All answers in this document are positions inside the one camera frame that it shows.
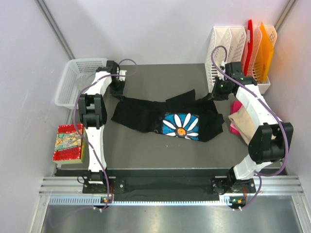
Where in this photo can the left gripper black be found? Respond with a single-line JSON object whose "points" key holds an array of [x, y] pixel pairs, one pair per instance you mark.
{"points": [[119, 93]]}

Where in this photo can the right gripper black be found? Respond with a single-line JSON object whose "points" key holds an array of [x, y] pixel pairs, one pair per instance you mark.
{"points": [[215, 95]]}

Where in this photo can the black daisy print t shirt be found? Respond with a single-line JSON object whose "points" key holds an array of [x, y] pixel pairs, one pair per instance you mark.
{"points": [[182, 116]]}

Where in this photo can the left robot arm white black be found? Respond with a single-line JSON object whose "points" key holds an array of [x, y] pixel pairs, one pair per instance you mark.
{"points": [[93, 116]]}

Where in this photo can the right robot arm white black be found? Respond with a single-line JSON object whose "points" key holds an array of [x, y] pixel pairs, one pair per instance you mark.
{"points": [[272, 138]]}

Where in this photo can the pink t shirt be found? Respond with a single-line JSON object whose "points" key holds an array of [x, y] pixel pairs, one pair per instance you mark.
{"points": [[235, 107]]}

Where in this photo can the beige t shirt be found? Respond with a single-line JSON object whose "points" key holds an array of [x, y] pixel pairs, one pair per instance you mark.
{"points": [[245, 125]]}

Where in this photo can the white plastic mesh basket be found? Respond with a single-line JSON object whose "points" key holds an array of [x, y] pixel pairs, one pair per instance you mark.
{"points": [[78, 74]]}

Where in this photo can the orange plastic folder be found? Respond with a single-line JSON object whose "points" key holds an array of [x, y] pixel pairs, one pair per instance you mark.
{"points": [[264, 56]]}

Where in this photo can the white file organizer rack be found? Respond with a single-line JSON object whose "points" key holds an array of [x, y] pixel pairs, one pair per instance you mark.
{"points": [[234, 39]]}

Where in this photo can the red plastic folder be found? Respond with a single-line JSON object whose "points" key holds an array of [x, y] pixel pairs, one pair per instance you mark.
{"points": [[248, 48]]}

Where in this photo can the red illustrated book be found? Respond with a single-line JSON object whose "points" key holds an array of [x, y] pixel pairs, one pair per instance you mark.
{"points": [[69, 145]]}

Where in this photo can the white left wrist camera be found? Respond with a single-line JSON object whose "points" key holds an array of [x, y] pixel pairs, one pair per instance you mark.
{"points": [[122, 75]]}

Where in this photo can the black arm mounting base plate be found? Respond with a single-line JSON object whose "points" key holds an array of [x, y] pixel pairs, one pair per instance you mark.
{"points": [[204, 185]]}

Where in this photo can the white slotted cable duct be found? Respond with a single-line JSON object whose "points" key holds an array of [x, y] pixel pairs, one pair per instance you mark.
{"points": [[101, 201]]}

